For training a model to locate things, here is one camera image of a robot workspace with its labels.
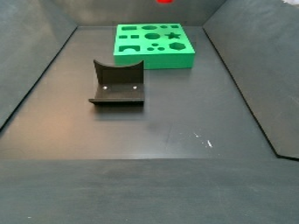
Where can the red object at top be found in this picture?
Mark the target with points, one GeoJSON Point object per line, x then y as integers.
{"type": "Point", "coordinates": [164, 1]}

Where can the black curved holder stand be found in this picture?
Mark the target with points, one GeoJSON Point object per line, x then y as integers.
{"type": "Point", "coordinates": [120, 84]}

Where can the green shape sorter block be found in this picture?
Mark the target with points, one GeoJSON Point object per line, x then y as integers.
{"type": "Point", "coordinates": [157, 44]}

